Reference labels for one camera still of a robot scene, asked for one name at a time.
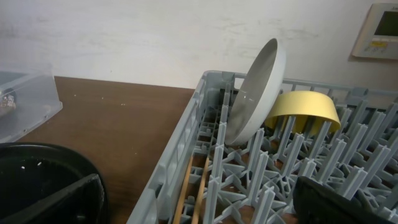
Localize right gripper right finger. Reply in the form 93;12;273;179
293;176;390;224

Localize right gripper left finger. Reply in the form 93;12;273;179
1;174;105;224

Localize round black tray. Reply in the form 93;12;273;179
1;142;110;223

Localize yellow bowl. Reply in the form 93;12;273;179
264;90;341;136

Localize wooden chopstick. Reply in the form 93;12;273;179
191;157;209;224
173;156;193;224

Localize grey plate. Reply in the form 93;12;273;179
224;38;287;146

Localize brown snack wrapper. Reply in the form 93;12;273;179
1;88;17;117

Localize grey dishwasher rack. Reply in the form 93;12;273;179
128;71;397;223

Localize clear plastic bin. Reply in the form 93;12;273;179
1;71;63;143

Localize wall control panel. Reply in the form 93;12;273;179
351;3;397;60

